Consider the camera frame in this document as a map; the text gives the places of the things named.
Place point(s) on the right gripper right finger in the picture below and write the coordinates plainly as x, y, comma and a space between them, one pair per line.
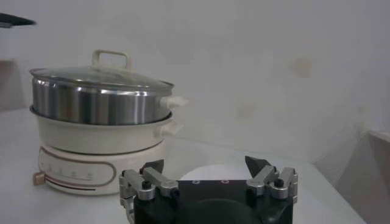
265, 178

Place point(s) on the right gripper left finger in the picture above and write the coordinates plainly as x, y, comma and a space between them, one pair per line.
158, 181

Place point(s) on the stainless steel steamer basket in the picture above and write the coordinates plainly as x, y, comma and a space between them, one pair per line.
91, 106

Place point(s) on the cream electric cooking pot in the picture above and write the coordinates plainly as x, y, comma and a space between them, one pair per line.
100, 140

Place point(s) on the black flat tablet device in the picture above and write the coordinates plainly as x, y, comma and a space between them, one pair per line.
15, 20

